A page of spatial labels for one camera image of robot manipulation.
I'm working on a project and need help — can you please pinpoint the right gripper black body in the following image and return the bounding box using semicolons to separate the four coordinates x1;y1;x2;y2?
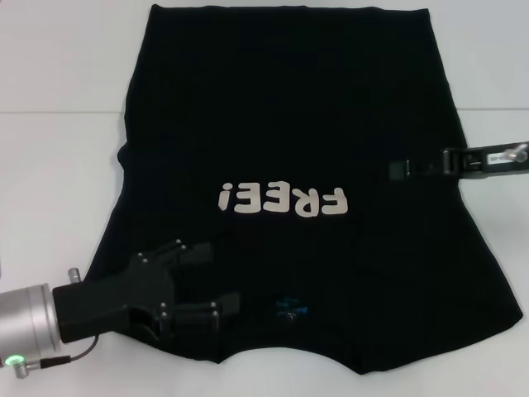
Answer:
441;140;529;182

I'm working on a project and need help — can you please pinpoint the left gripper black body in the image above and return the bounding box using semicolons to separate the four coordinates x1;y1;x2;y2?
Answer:
51;250;178;345

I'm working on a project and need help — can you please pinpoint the black shirt with FREE print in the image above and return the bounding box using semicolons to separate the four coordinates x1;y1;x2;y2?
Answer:
88;3;522;365

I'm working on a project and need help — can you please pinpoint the left arm cable with plug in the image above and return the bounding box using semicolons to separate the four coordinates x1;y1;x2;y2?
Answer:
11;334;103;380

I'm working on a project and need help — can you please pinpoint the right arm silver cable plug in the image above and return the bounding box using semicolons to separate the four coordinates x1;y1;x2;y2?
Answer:
498;141;529;163

